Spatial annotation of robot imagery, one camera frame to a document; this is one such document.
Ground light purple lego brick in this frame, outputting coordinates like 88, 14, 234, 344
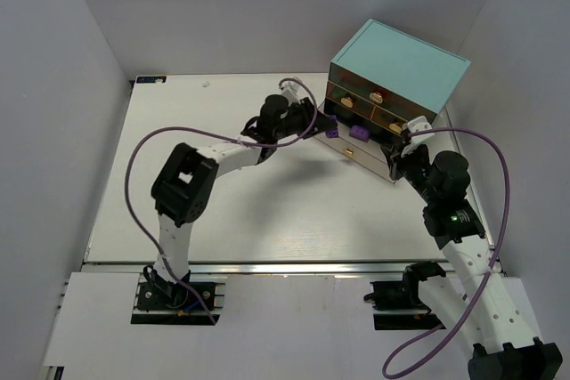
325, 115, 339, 139

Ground transparent drawer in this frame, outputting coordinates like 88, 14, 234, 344
323, 82, 374, 126
358, 103, 436, 138
328, 64, 420, 107
316, 121, 394, 183

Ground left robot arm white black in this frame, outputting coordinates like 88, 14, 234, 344
151, 94, 338, 284

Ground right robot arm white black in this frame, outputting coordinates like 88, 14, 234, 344
381, 144, 563, 379

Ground teal drawer cabinet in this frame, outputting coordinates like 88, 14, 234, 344
330, 20, 470, 142

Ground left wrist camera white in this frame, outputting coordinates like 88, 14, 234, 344
278, 77, 310, 105

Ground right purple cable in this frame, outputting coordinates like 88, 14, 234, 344
381, 126, 511, 380

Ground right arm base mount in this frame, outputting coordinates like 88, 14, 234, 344
362, 262, 446, 331

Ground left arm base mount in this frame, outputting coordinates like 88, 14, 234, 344
131, 265, 225, 326

